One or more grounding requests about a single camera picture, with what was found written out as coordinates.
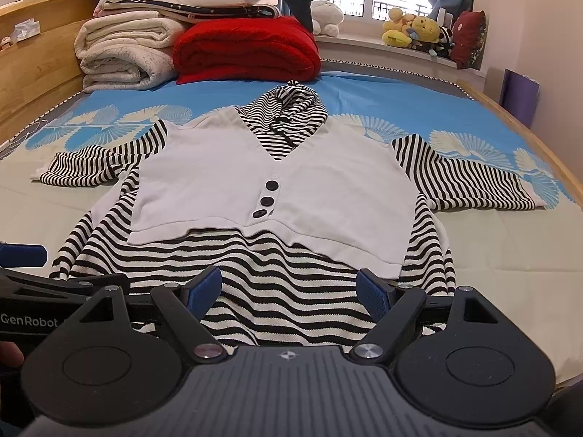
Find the striped white hooded sweater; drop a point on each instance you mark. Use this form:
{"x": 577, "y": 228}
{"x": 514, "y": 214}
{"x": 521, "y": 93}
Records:
{"x": 288, "y": 201}

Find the blue patterned bed sheet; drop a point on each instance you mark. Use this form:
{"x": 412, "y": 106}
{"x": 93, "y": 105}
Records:
{"x": 527, "y": 263}

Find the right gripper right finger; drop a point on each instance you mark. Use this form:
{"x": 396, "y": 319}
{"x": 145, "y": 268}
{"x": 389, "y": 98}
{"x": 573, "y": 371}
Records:
{"x": 456, "y": 358}

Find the person's hand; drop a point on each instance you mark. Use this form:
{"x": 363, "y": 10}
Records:
{"x": 10, "y": 354}

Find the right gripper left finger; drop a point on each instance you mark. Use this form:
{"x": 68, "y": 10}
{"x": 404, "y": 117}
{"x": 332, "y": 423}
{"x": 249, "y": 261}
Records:
{"x": 113, "y": 360}

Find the purple box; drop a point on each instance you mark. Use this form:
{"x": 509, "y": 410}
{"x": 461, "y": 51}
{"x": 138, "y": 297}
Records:
{"x": 519, "y": 96}

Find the wooden bed frame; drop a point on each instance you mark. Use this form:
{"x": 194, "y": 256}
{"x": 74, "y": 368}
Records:
{"x": 39, "y": 74}

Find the yellow plush toy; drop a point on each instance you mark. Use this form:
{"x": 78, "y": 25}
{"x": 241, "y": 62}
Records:
{"x": 395, "y": 28}

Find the dark red cushion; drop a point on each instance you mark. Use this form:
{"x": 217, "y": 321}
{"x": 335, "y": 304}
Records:
{"x": 469, "y": 33}

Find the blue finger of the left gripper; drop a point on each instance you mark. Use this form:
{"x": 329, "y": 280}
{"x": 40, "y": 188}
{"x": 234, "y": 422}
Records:
{"x": 22, "y": 255}

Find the cream folded quilt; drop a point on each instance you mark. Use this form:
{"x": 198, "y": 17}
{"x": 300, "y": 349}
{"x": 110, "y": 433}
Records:
{"x": 127, "y": 51}

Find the yellow bear plush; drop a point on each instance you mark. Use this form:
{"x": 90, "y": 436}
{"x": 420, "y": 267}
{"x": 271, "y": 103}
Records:
{"x": 427, "y": 36}

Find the red folded blanket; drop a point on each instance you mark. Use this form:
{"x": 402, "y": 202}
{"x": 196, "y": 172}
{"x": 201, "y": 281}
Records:
{"x": 278, "y": 50}

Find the white plush toy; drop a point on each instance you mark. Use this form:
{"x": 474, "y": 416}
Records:
{"x": 326, "y": 18}

